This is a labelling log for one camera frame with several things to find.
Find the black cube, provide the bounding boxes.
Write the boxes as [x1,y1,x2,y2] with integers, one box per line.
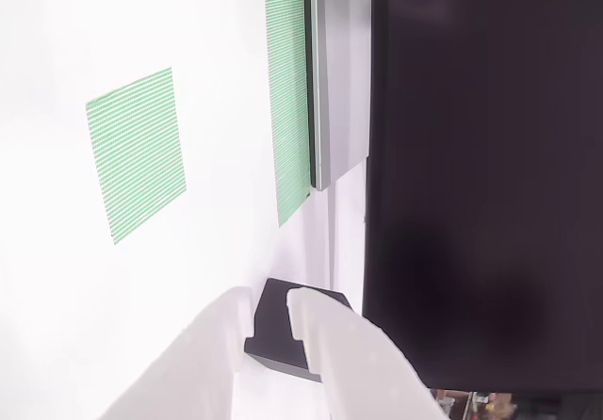
[243,277,355,384]

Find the green striped square marker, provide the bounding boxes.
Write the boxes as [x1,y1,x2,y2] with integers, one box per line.
[86,66,188,246]

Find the black partition panel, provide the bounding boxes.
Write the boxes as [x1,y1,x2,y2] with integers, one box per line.
[361,0,603,391]

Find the green striped edge strip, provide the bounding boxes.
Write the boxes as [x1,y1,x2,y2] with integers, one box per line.
[263,0,312,229]

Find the metal table edge rail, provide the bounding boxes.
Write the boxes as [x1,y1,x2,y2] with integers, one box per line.
[303,0,371,192]

